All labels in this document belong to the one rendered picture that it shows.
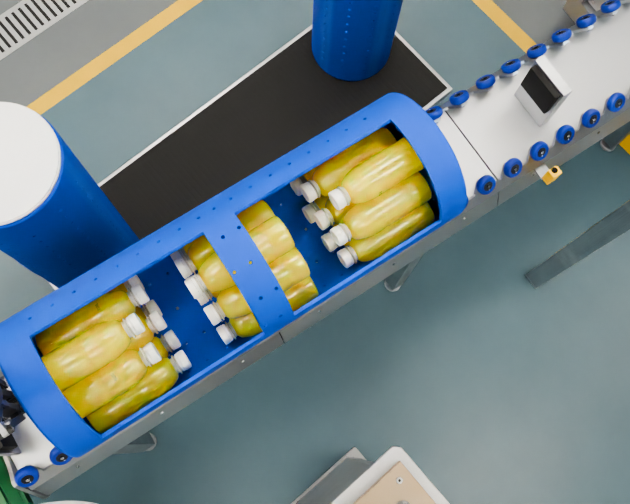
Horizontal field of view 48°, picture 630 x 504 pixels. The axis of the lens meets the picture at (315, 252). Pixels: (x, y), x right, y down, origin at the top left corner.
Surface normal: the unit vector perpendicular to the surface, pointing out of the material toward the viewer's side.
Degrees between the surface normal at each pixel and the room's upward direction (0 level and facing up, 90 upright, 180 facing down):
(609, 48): 0
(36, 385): 11
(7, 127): 0
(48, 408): 27
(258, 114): 0
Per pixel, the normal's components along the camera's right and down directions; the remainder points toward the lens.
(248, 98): 0.03, -0.25
